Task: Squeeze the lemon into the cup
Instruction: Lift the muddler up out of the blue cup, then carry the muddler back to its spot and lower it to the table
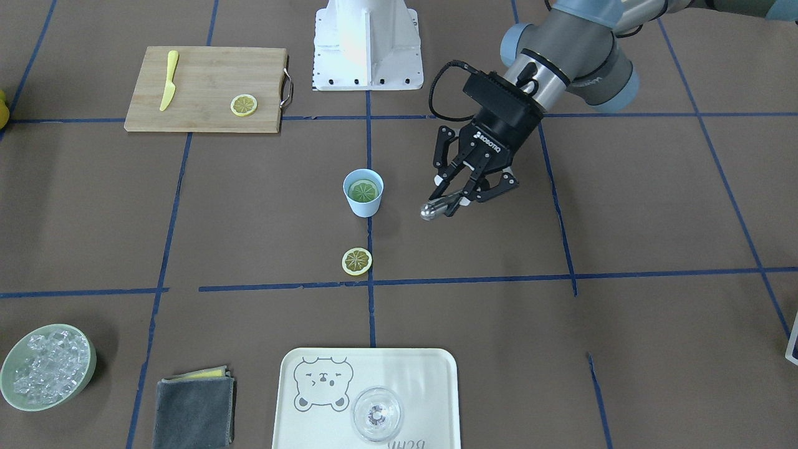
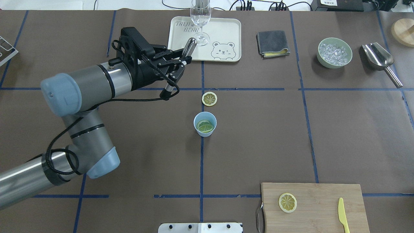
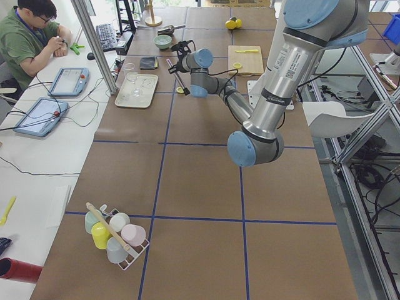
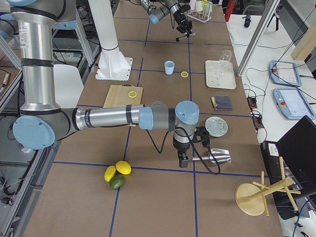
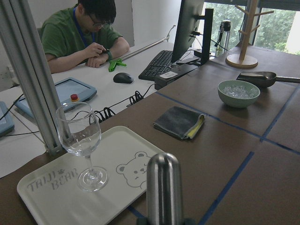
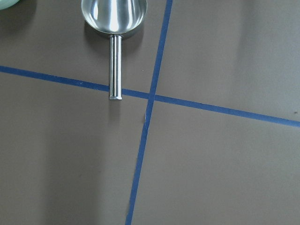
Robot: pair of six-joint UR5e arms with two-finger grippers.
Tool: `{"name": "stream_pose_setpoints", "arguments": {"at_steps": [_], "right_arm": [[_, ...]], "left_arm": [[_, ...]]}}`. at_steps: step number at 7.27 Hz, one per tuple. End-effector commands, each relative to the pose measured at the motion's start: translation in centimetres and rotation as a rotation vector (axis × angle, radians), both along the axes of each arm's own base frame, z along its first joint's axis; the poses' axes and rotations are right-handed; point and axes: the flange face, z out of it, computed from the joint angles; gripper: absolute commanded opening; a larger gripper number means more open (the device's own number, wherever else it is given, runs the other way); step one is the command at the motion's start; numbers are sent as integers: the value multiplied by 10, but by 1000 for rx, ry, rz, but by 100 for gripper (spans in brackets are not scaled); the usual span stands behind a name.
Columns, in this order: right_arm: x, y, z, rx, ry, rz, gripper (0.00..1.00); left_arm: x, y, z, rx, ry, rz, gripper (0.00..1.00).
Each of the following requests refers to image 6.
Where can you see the steel ice scoop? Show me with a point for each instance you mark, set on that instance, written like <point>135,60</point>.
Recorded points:
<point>115,20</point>

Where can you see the green bowl of ice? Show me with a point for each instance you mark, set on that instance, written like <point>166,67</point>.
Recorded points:
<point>4,4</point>

